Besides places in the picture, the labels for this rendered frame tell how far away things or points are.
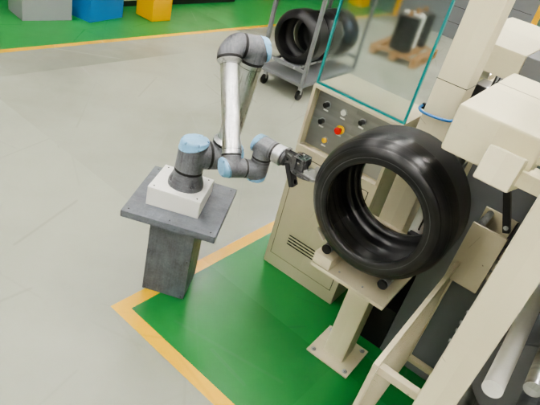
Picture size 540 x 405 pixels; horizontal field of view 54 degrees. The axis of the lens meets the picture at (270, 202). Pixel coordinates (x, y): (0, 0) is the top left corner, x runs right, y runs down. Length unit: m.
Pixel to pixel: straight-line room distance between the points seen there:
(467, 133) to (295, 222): 1.85
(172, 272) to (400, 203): 1.35
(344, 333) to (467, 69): 1.52
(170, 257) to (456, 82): 1.73
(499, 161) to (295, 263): 2.12
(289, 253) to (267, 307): 0.39
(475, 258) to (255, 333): 1.34
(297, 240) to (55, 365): 1.53
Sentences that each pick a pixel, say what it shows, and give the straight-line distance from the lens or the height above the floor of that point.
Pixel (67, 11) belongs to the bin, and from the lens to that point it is 7.30.
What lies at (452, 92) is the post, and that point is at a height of 1.62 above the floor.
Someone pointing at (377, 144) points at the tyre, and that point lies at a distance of 2.01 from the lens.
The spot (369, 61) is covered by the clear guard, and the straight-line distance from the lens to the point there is 2.83.
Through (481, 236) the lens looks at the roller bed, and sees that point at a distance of 2.34.
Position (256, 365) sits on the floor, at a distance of 2.96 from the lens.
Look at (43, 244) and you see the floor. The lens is 3.50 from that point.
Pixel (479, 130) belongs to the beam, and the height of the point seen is 1.73.
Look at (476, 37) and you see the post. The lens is 2.23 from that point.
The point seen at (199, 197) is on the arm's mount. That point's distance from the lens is 2.78.
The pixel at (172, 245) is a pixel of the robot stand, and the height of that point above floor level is 0.37.
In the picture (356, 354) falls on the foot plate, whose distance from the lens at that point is 3.20.
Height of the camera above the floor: 2.24
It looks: 32 degrees down
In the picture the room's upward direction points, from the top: 16 degrees clockwise
